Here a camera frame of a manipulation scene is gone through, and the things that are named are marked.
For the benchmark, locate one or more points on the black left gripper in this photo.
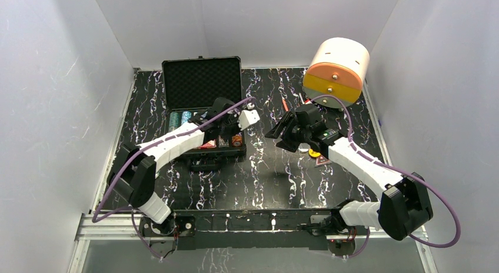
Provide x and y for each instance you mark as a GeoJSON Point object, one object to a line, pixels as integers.
{"type": "Point", "coordinates": [212, 129]}

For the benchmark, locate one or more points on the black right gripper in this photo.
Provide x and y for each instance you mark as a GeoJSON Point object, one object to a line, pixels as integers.
{"type": "Point", "coordinates": [275, 132]}

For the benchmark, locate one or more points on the red poker card deck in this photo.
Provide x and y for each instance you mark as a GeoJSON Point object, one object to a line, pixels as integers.
{"type": "Point", "coordinates": [210, 144]}

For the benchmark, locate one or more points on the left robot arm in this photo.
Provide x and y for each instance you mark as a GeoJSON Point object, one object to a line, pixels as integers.
{"type": "Point", "coordinates": [135, 167]}

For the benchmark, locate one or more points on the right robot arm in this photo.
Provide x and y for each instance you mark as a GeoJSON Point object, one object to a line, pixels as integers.
{"type": "Point", "coordinates": [403, 203]}

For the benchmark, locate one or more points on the black poker set case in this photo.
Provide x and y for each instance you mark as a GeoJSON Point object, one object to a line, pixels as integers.
{"type": "Point", "coordinates": [193, 85]}

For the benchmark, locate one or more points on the orange red chip stack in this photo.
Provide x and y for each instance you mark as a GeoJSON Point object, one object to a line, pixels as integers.
{"type": "Point", "coordinates": [236, 140]}

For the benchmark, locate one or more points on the grey white chip stack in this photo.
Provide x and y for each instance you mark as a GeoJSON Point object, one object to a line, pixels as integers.
{"type": "Point", "coordinates": [223, 143]}

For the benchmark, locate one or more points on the orange pencil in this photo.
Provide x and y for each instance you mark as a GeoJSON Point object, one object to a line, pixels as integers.
{"type": "Point", "coordinates": [285, 106]}

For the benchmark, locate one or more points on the light blue chip stack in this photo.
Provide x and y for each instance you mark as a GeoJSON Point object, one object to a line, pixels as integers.
{"type": "Point", "coordinates": [185, 116]}

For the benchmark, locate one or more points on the yellow round button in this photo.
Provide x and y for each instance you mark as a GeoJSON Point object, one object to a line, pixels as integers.
{"type": "Point", "coordinates": [313, 154]}

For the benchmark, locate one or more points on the dark green chip stack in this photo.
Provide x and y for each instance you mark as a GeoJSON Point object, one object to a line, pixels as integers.
{"type": "Point", "coordinates": [174, 120]}

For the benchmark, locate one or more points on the red triangle card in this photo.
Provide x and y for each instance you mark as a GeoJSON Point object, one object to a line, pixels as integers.
{"type": "Point", "coordinates": [321, 161]}

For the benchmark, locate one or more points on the round drawer cabinet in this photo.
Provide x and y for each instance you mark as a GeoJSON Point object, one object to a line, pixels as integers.
{"type": "Point", "coordinates": [336, 74]}

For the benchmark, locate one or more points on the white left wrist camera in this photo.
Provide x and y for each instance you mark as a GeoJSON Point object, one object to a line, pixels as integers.
{"type": "Point", "coordinates": [248, 116]}

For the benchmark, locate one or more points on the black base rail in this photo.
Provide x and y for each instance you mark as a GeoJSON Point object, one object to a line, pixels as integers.
{"type": "Point", "coordinates": [256, 228]}

